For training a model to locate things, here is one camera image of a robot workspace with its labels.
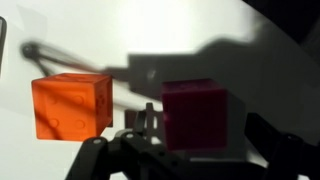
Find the orange block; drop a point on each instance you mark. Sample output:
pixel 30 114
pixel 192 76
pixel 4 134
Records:
pixel 66 110

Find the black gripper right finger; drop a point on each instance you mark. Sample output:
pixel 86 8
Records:
pixel 286 156

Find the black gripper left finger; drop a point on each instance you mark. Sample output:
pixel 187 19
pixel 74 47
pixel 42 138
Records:
pixel 133 150

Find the pink block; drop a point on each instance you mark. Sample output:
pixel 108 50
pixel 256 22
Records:
pixel 195 115

